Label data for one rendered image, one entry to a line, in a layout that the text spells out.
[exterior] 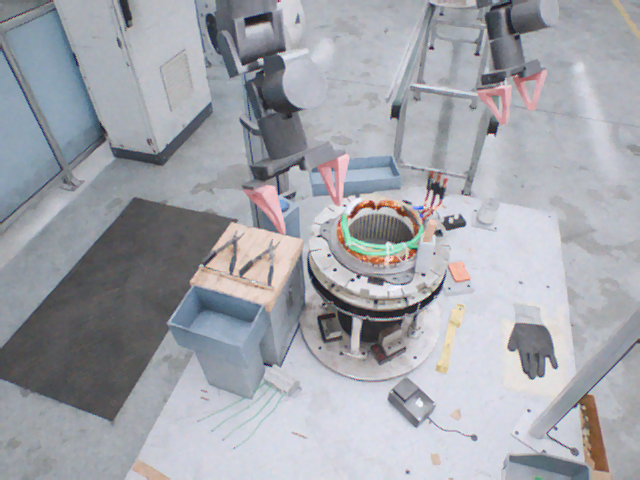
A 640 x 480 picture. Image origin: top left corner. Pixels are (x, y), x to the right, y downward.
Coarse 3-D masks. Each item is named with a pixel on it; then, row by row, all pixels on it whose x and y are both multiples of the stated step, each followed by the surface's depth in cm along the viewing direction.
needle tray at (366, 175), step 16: (352, 160) 126; (368, 160) 127; (384, 160) 127; (320, 176) 126; (352, 176) 126; (368, 176) 126; (384, 176) 126; (400, 176) 120; (320, 192) 119; (352, 192) 121; (368, 192) 123
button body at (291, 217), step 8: (288, 200) 117; (296, 208) 115; (264, 216) 116; (288, 216) 114; (296, 216) 117; (264, 224) 118; (272, 224) 116; (288, 224) 115; (296, 224) 119; (288, 232) 117; (296, 232) 121
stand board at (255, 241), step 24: (240, 240) 102; (264, 240) 102; (288, 240) 102; (216, 264) 97; (240, 264) 97; (264, 264) 97; (288, 264) 97; (216, 288) 92; (240, 288) 92; (264, 288) 92
